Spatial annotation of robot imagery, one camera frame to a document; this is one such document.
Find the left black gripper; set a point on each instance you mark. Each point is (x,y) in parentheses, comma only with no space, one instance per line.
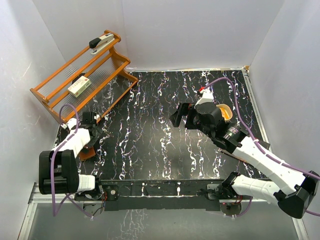
(92,143)

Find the orange wooden shelf rack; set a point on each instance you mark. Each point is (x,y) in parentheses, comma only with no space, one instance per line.
(109,78)

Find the beige oval tray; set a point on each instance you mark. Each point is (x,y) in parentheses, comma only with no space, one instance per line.
(226,112)

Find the white staples box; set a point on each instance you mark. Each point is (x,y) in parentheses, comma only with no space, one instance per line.
(79,86)

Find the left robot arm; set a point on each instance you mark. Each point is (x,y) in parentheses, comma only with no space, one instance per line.
(58,166)

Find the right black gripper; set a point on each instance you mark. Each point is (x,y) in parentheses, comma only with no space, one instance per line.
(185,109)

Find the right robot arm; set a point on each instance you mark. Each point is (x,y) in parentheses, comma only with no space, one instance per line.
(290,189)

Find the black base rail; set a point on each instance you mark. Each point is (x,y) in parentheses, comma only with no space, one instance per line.
(116,195)

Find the brown leather card holder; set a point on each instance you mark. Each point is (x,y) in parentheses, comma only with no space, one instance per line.
(86,153)

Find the black and beige stapler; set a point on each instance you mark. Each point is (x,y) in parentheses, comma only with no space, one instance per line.
(99,43)

